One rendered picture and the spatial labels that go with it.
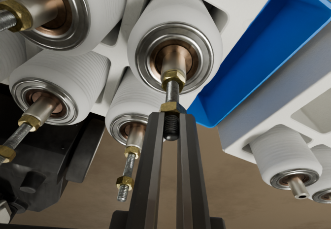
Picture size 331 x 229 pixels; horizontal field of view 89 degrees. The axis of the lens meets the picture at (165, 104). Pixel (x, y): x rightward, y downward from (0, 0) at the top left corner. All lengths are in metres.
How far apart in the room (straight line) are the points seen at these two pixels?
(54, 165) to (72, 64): 0.34
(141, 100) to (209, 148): 0.54
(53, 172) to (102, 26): 0.43
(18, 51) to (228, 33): 0.29
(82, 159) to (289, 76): 0.51
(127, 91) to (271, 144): 0.28
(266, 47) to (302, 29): 0.07
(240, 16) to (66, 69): 0.21
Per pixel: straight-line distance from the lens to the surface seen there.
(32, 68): 0.24
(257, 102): 0.39
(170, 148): 0.72
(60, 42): 0.19
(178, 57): 0.16
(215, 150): 0.74
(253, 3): 0.24
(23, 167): 0.56
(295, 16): 0.41
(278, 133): 0.39
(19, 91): 0.26
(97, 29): 0.18
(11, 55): 0.31
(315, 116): 0.47
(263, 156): 0.38
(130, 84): 0.25
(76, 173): 0.55
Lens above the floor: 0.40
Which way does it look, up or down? 49 degrees down
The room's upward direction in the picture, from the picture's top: 175 degrees counter-clockwise
